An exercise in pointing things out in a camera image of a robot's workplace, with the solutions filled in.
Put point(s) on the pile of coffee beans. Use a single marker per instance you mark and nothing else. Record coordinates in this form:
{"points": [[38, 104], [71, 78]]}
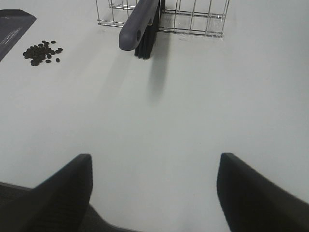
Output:
{"points": [[42, 52]]}

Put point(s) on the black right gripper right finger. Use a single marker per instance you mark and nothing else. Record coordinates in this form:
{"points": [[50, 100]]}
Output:
{"points": [[252, 203]]}

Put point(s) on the purple hand brush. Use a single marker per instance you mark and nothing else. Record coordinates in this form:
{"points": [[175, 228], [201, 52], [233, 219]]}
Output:
{"points": [[140, 30]]}

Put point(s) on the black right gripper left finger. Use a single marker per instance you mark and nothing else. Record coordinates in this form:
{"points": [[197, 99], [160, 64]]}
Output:
{"points": [[56, 205]]}

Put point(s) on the chrome wire rack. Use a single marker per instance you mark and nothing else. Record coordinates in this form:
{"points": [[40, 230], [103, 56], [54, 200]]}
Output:
{"points": [[185, 17]]}

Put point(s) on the purple dustpan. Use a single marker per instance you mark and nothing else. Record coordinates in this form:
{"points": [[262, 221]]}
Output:
{"points": [[13, 25]]}

